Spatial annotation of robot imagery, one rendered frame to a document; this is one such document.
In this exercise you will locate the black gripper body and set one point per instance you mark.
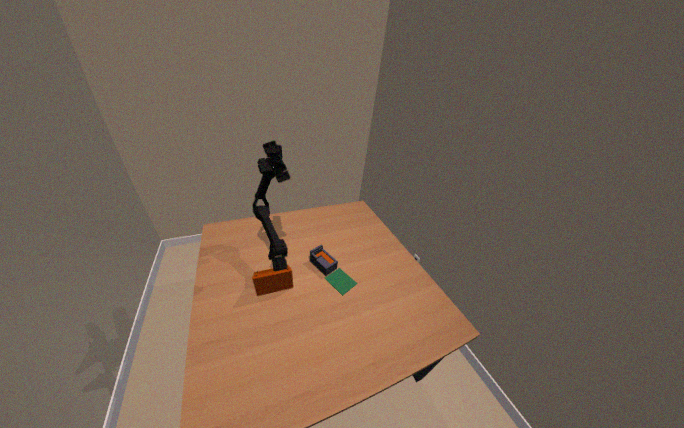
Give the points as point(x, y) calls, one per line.
point(281, 176)

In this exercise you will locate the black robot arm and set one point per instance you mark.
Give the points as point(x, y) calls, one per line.
point(262, 213)

